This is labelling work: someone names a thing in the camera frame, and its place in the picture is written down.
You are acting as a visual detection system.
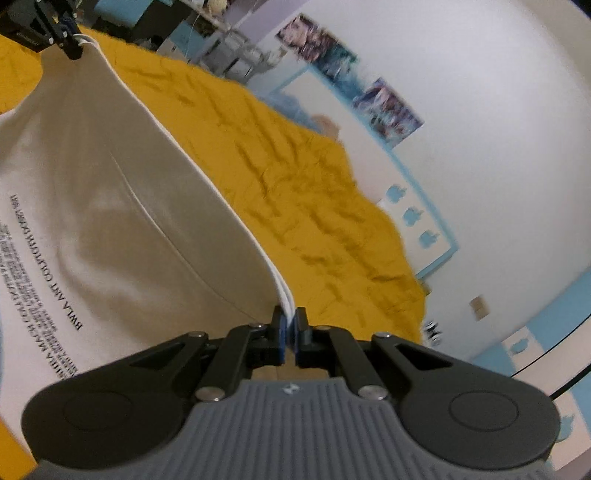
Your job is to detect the black and white headphones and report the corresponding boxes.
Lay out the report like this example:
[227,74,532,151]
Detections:
[422,320,444,348]

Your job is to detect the blue pillow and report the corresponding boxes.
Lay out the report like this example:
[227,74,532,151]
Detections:
[268,90,320,131]

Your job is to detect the blue and purple wall poster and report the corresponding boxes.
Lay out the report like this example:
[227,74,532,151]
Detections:
[353,78,424,149]

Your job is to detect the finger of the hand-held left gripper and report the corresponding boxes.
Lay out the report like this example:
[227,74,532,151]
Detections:
[44,21,85,61]
[58,0,83,41]

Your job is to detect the pale pillow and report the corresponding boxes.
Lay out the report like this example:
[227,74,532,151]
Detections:
[311,114,343,140]

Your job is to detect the pink anime wall poster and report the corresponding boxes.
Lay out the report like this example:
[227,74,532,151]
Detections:
[276,14,321,61]

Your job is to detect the white and blue headboard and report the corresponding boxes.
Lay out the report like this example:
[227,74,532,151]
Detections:
[272,60,460,280]

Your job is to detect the grey rolling cart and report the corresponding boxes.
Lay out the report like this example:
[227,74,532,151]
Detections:
[217,32,283,85]

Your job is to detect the cluttered desk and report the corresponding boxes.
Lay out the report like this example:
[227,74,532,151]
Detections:
[92,0,232,70]

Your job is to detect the yellow quilted bedspread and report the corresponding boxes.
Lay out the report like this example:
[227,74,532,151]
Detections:
[0,30,428,480]

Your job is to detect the blue and white wardrobe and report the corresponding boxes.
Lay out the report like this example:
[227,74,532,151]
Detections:
[466,314,591,472]

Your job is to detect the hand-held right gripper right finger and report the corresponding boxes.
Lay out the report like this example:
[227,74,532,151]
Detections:
[293,307,481,401]

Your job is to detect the wardrobe mirror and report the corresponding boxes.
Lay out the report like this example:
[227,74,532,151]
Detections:
[510,315,591,401]

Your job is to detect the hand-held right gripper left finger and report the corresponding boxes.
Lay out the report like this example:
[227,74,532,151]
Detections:
[99,305,288,401]

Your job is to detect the white printed sweatshirt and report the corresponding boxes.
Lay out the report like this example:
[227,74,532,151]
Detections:
[0,36,296,462]

